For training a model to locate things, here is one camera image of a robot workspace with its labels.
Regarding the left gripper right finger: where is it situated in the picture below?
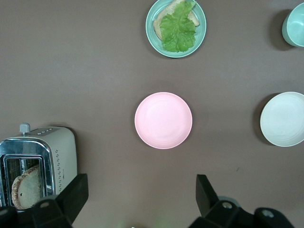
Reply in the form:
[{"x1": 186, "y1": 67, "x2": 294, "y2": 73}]
[{"x1": 190, "y1": 174, "x2": 255, "y2": 228}]

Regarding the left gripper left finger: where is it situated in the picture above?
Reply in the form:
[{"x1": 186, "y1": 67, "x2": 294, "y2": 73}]
[{"x1": 30, "y1": 173, "x2": 89, "y2": 228}]

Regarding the pink shallow bowl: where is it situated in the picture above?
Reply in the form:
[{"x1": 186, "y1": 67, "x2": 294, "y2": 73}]
[{"x1": 134, "y1": 92, "x2": 193, "y2": 150}]

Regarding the toasted bread slice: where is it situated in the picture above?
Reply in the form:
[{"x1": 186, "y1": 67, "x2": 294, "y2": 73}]
[{"x1": 11, "y1": 163, "x2": 42, "y2": 210}]

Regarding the beige chrome toaster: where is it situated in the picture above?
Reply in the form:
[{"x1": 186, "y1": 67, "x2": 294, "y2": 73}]
[{"x1": 0, "y1": 123, "x2": 78, "y2": 209}]

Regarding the white plate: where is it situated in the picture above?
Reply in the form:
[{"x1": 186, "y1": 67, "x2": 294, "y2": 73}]
[{"x1": 259, "y1": 92, "x2": 304, "y2": 147}]

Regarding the green plate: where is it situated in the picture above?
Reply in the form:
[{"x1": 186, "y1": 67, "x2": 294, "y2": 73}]
[{"x1": 145, "y1": 0, "x2": 207, "y2": 59}]

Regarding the green lettuce leaf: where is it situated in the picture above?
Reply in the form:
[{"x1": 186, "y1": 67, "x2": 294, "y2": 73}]
[{"x1": 159, "y1": 0, "x2": 198, "y2": 53}]

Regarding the brown bread slice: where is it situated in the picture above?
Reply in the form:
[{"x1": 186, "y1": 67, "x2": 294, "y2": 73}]
[{"x1": 153, "y1": 0, "x2": 200, "y2": 40}]

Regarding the green deep bowl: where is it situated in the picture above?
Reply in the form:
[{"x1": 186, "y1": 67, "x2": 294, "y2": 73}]
[{"x1": 282, "y1": 2, "x2": 304, "y2": 48}]

